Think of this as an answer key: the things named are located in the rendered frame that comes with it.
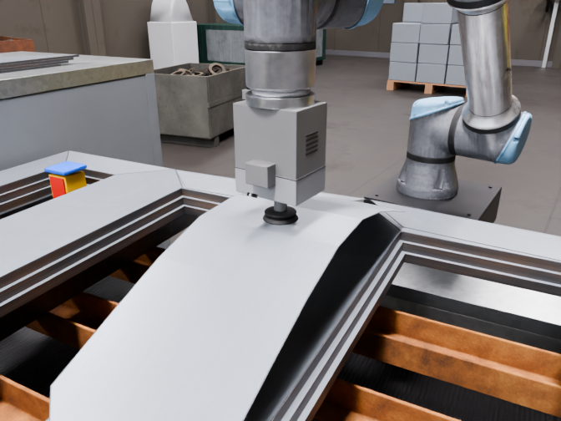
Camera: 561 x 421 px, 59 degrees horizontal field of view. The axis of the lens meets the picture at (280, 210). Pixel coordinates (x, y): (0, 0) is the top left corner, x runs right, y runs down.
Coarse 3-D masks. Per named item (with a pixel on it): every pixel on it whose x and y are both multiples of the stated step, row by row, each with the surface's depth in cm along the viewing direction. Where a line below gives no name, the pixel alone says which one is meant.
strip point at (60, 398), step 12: (60, 396) 43; (72, 396) 42; (60, 408) 42; (72, 408) 42; (84, 408) 41; (96, 408) 41; (60, 420) 41; (72, 420) 41; (84, 420) 41; (96, 420) 40; (108, 420) 40; (120, 420) 40
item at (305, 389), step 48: (0, 192) 100; (48, 192) 109; (192, 192) 98; (96, 240) 81; (384, 240) 77; (432, 240) 78; (0, 288) 67; (48, 288) 72; (336, 288) 64; (384, 288) 70; (528, 288) 73; (288, 336) 55; (336, 336) 57; (288, 384) 48
